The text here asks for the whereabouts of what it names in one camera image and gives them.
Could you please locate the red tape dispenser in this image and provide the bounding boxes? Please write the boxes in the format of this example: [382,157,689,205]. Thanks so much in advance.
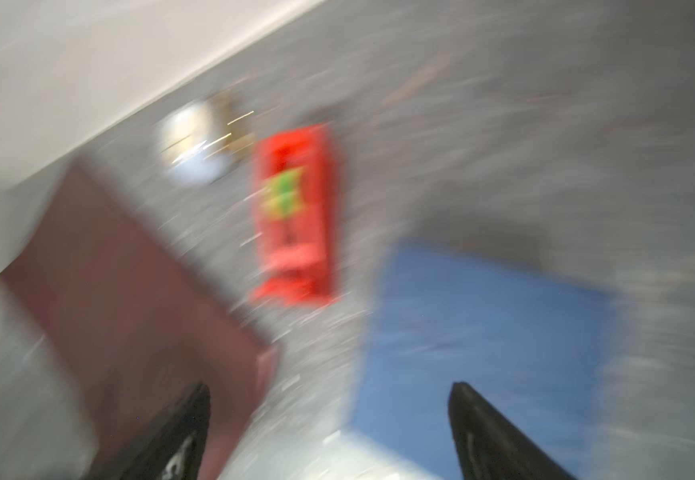
[250,124,338,306]

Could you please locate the small round white clock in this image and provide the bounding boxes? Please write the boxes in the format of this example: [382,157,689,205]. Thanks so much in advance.
[156,95,249,187]

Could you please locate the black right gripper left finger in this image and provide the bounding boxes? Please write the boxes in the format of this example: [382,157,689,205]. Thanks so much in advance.
[85,383,211,479]

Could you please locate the dark red wrapping paper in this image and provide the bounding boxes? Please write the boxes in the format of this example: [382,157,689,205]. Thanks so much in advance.
[0,165,279,479]

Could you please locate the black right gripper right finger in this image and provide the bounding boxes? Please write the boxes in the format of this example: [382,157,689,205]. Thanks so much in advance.
[447,382,575,480]

